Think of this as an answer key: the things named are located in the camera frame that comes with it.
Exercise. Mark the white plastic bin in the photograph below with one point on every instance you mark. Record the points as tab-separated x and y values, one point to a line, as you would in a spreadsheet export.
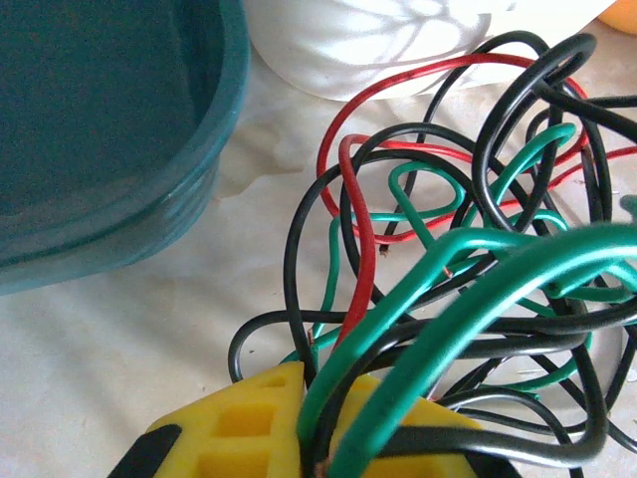
373	40

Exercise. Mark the teal plastic bin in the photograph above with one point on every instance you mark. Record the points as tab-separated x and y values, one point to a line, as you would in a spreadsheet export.
99	124

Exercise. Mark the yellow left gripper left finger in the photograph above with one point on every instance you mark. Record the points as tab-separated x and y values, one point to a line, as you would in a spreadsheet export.
249	433

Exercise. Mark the orange plastic bin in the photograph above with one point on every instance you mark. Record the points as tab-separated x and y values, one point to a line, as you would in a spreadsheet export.
622	12

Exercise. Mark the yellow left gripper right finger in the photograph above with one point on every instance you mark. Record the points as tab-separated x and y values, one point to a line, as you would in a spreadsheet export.
443	418

